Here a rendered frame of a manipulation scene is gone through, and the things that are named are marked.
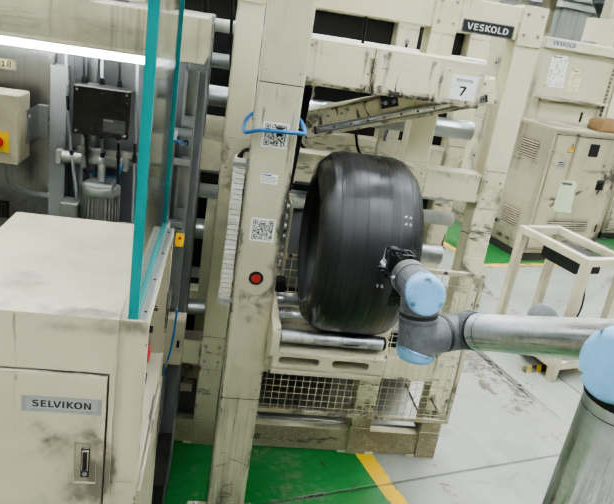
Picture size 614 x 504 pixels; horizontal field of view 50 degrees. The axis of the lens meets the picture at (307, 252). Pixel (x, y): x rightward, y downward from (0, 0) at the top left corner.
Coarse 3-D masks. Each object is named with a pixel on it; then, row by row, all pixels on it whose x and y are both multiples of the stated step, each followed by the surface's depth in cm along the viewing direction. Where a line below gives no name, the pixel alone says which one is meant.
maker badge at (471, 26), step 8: (464, 24) 238; (472, 24) 239; (480, 24) 239; (488, 24) 239; (496, 24) 240; (472, 32) 240; (480, 32) 240; (488, 32) 240; (496, 32) 241; (504, 32) 241; (512, 32) 241
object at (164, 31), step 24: (168, 0) 122; (168, 24) 127; (168, 48) 132; (144, 72) 107; (168, 72) 138; (144, 96) 108; (168, 96) 144; (144, 120) 109; (168, 120) 151; (144, 144) 111; (168, 144) 158; (144, 168) 112; (168, 168) 166; (144, 192) 114; (168, 192) 169; (144, 216) 115; (144, 240) 125; (144, 264) 130; (144, 288) 132
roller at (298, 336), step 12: (288, 336) 203; (300, 336) 204; (312, 336) 204; (324, 336) 205; (336, 336) 206; (348, 336) 207; (360, 336) 208; (372, 336) 209; (360, 348) 208; (372, 348) 208; (384, 348) 208
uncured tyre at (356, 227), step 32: (320, 160) 209; (352, 160) 195; (384, 160) 200; (320, 192) 194; (352, 192) 186; (384, 192) 188; (416, 192) 192; (320, 224) 189; (352, 224) 182; (384, 224) 184; (416, 224) 187; (320, 256) 187; (352, 256) 183; (320, 288) 188; (352, 288) 186; (384, 288) 187; (320, 320) 196; (352, 320) 194; (384, 320) 194
